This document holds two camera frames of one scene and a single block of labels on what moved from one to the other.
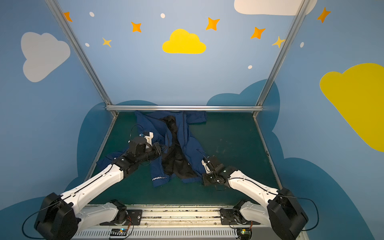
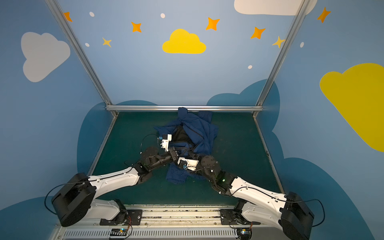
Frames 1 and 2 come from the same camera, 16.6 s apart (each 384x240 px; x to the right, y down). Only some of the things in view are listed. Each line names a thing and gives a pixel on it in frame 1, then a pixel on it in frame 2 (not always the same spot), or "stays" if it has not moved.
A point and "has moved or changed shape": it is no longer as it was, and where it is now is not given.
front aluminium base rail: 189,222 stays
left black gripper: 156,149 → 173,154
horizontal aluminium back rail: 185,108 stays
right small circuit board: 244,233 stays
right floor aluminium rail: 267,155 stays
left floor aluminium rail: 108,134 stays
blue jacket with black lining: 161,139 has moved or changed shape
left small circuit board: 119,232 stays
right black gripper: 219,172 → 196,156
